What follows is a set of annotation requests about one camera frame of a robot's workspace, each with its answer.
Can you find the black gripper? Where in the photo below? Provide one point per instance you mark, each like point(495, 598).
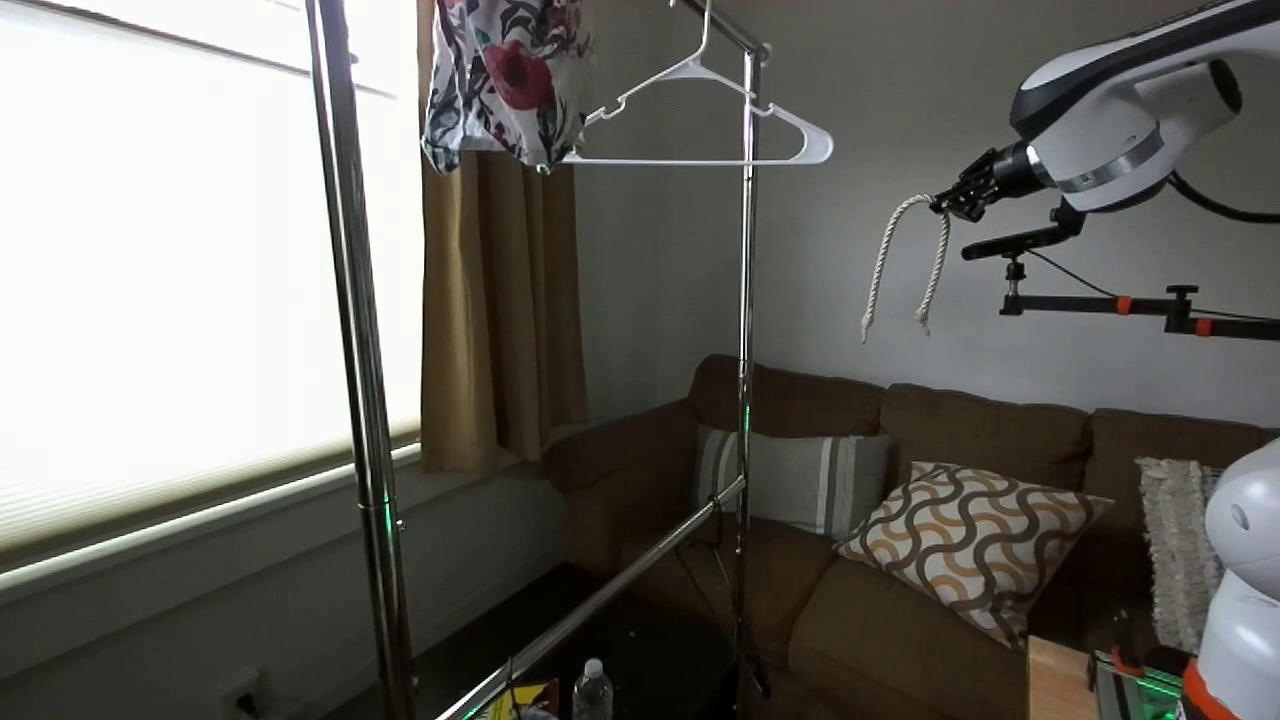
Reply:
point(1004, 176)

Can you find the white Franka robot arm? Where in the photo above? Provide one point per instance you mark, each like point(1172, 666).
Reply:
point(1123, 134)

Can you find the chrome horizontal rack rod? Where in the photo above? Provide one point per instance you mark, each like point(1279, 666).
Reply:
point(603, 600)
point(733, 34)

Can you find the black boom with orange clamps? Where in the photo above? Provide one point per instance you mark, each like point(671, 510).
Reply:
point(1093, 307)

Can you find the white plastic clothes hanger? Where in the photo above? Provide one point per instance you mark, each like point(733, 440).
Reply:
point(802, 134)

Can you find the brown fabric sofa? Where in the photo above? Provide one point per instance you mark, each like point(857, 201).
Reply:
point(984, 426)

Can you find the chrome vertical rack pole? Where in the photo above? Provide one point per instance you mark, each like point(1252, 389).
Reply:
point(746, 332)
point(354, 332)

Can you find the grey white striped pillow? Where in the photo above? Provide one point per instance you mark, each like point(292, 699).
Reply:
point(802, 480)

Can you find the wave patterned throw pillow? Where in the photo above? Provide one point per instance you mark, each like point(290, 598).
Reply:
point(975, 541)

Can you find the cream fuzzy throw pillow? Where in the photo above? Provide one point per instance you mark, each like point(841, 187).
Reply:
point(1181, 544)

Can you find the brown window curtain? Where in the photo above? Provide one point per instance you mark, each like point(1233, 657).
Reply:
point(502, 322)

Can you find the floral patterned cloth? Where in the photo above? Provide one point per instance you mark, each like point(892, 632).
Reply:
point(502, 81)

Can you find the brown wooden box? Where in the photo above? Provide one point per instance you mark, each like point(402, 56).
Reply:
point(1062, 682)

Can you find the clear plastic water bottle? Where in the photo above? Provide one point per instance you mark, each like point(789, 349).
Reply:
point(595, 693)

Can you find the yellow flat packet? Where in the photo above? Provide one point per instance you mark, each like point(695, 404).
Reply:
point(527, 705)

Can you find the bright window with blind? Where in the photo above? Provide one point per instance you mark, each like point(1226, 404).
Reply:
point(162, 264)

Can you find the black bar camera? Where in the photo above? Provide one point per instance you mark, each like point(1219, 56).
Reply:
point(1022, 240)

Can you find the green metal frame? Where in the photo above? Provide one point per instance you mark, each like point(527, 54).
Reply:
point(1142, 693)

